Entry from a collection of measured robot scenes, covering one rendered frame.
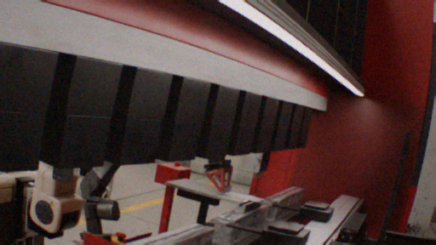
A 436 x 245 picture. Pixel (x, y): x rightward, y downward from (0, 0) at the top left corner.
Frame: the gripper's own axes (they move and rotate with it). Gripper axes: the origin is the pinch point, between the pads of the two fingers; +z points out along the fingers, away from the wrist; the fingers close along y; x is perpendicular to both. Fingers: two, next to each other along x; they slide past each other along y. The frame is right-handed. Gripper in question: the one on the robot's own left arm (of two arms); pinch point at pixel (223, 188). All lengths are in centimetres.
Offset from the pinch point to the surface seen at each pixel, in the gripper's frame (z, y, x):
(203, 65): -24, -77, -31
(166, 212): 6, 160, 102
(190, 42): -27, -87, -33
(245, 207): 7.7, -13.2, -10.3
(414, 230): 134, 539, -56
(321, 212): 16.6, -7.3, -33.1
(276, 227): 14, -52, -30
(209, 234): 12, -48, -10
